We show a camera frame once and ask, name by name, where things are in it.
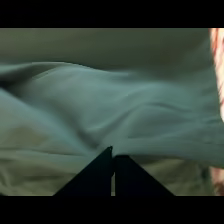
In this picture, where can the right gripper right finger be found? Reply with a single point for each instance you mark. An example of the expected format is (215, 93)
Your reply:
(136, 180)

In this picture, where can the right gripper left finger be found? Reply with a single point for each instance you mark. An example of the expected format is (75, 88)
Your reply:
(95, 178)

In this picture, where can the grey-green garment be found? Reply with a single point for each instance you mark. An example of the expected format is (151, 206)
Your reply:
(110, 100)

